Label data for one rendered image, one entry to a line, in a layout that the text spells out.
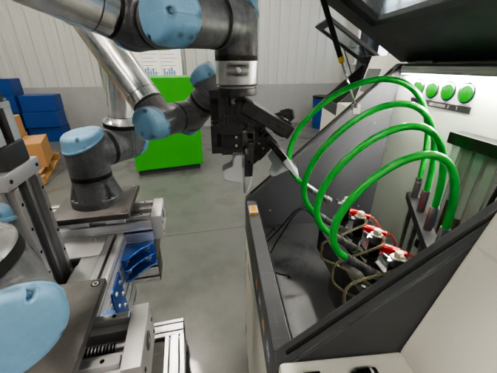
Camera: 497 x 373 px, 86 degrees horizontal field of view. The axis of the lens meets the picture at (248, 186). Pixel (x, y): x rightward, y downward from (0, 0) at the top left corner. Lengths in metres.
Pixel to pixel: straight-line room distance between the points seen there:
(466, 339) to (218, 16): 0.57
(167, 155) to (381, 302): 3.72
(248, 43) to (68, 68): 7.07
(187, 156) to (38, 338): 3.77
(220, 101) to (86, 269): 0.59
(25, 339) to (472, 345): 0.54
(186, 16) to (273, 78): 7.07
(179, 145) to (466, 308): 3.76
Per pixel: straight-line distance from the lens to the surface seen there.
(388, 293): 0.51
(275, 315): 0.64
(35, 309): 0.35
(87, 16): 0.49
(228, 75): 0.48
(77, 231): 1.00
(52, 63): 7.60
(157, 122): 0.63
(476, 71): 0.85
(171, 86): 3.86
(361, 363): 0.58
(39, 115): 6.81
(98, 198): 0.93
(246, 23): 0.48
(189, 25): 0.41
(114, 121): 0.96
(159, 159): 4.02
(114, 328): 0.64
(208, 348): 1.76
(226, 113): 0.51
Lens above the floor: 1.44
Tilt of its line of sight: 24 degrees down
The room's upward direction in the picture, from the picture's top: straight up
